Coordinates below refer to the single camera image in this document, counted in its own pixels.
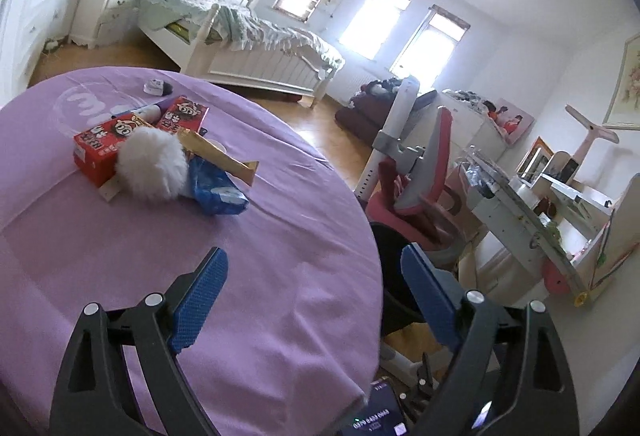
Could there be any red snack box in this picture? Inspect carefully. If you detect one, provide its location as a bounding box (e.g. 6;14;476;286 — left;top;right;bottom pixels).
155;96;209;134
73;112;149;187

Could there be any golden stick wrapper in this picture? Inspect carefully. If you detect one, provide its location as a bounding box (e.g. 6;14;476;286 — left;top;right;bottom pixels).
177;127;259;186

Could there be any black round trash bin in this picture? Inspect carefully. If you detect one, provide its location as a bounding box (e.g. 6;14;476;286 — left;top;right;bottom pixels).
370;222;435;338

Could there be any smartphone with lit screen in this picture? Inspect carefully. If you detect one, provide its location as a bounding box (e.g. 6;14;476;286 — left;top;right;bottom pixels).
337;376;409;436

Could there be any white study desk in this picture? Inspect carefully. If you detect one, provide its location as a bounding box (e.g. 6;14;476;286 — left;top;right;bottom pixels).
459;151;639;307

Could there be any purple tablecloth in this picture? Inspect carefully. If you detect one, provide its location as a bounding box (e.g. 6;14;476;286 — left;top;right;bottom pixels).
1;66;382;435

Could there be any blue snack bag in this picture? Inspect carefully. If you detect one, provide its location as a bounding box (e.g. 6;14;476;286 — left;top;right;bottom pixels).
182;156;250;216

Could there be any white fluffy pompom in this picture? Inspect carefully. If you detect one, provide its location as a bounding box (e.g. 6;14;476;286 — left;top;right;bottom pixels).
115;126;189;202

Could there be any pink grey desk chair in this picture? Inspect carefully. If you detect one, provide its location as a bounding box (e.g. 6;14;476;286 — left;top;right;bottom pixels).
355;76;469;269

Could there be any pink white desk lamp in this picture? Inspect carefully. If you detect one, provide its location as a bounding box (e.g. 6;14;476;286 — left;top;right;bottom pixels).
565;104;620;168

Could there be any red portrait photo canvas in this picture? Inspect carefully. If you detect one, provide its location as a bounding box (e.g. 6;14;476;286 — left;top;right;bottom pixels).
482;98;534;146

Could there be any white dresser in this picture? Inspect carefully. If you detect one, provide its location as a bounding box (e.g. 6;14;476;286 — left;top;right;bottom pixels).
422;92;506;163

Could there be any purple white tube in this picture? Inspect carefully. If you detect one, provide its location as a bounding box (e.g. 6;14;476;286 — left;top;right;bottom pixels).
112;98;174;124

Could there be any framed flower picture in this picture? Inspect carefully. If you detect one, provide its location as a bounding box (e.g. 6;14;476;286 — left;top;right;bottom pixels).
604;34;640;130

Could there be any small dark round jar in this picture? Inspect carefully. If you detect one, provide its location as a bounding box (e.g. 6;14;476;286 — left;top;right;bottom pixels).
143;78;165;97

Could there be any white nightstand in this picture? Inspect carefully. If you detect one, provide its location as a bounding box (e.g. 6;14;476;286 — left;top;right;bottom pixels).
68;0;139;49

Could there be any ruffled bed blanket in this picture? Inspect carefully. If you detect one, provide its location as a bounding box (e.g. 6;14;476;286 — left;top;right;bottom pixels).
139;0;345;70

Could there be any white bed frame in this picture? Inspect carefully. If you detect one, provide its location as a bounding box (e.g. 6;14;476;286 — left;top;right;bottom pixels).
138;0;345;104

